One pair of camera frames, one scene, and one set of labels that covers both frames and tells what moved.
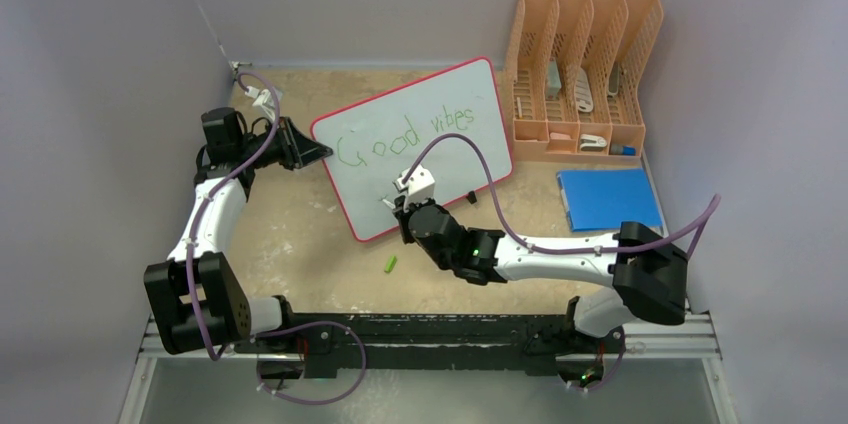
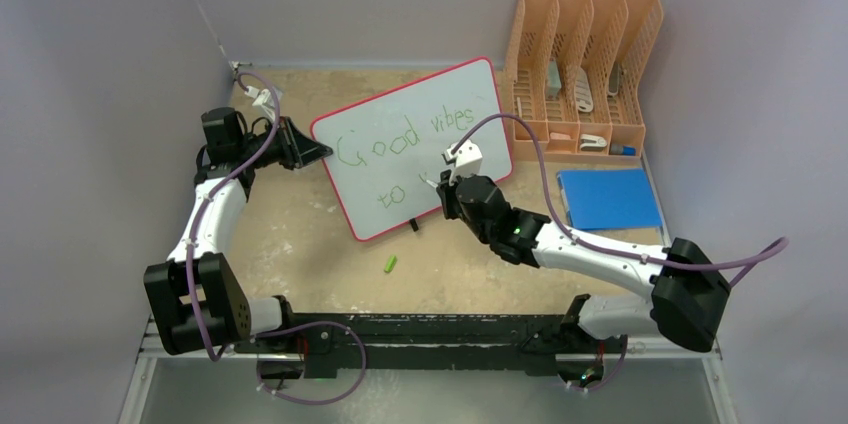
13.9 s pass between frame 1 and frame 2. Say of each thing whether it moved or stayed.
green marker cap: stayed
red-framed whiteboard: stayed
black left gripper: stayed
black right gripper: moved
